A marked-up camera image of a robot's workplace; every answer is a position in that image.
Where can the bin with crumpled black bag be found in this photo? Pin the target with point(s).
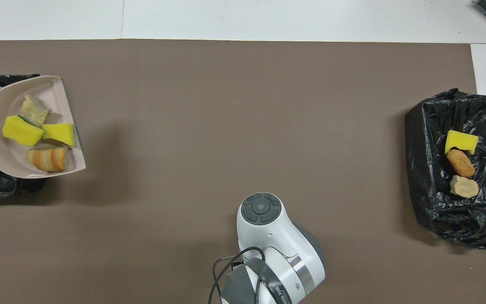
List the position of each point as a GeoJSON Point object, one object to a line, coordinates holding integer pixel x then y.
{"type": "Point", "coordinates": [428, 169]}

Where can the small notched yellow sponge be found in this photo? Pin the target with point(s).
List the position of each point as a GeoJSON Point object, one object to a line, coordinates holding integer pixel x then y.
{"type": "Point", "coordinates": [60, 133]}

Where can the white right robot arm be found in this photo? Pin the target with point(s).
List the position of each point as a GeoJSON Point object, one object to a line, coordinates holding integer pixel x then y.
{"type": "Point", "coordinates": [268, 236]}

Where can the striped bread slice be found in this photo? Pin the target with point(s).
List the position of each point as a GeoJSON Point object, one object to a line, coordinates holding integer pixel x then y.
{"type": "Point", "coordinates": [48, 159]}

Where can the brown table mat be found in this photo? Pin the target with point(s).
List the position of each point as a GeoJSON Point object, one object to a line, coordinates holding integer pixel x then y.
{"type": "Point", "coordinates": [243, 105]}

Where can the brown bread roll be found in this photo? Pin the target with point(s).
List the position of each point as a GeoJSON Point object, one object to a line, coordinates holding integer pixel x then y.
{"type": "Point", "coordinates": [461, 163]}

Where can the pale bread chunk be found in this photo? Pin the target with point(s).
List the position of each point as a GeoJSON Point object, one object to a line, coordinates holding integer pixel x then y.
{"type": "Point", "coordinates": [34, 109]}

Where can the yellow sponge piece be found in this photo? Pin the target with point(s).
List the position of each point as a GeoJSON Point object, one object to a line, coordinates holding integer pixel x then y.
{"type": "Point", "coordinates": [21, 131]}
{"type": "Point", "coordinates": [460, 141]}

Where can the pale round bread piece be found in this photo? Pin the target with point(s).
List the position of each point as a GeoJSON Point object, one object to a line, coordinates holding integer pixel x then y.
{"type": "Point", "coordinates": [464, 187]}

